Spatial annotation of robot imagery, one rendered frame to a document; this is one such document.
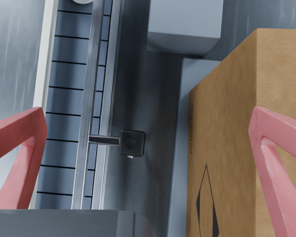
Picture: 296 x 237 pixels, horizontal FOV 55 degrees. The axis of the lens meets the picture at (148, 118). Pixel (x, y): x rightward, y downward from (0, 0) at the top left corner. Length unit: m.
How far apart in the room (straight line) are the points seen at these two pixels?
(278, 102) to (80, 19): 0.34
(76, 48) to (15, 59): 0.12
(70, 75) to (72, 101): 0.04
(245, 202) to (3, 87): 0.42
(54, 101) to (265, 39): 0.32
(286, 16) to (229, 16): 0.10
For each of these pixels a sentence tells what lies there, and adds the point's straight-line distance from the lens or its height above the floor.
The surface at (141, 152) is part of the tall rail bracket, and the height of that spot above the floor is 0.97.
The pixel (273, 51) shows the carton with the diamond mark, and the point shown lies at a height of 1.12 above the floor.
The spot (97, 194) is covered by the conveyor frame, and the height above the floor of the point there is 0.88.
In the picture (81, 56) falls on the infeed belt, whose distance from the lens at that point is 0.44.
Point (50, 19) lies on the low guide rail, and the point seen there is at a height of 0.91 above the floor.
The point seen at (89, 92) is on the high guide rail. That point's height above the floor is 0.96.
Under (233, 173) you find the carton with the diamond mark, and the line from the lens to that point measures 0.23.
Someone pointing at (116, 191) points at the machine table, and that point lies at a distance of 0.48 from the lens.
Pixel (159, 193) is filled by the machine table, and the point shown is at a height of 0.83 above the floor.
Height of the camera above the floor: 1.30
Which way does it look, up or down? 86 degrees down
